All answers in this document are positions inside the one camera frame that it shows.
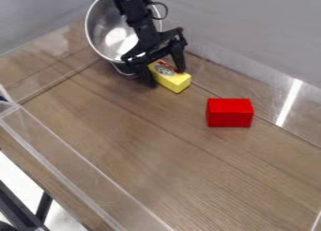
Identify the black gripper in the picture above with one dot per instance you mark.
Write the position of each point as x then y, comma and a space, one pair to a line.
154, 45

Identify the yellow butter block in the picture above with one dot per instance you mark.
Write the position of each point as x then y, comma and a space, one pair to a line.
169, 76

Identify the silver steel pot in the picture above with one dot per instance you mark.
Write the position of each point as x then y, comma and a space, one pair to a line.
110, 36

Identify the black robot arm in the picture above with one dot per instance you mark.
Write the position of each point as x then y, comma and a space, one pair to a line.
136, 10

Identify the red rectangular block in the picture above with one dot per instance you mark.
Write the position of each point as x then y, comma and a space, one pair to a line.
229, 112

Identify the clear acrylic front barrier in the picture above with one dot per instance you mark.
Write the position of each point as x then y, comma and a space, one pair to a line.
107, 199

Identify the black table leg frame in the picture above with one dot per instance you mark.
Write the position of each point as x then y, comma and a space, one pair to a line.
22, 219

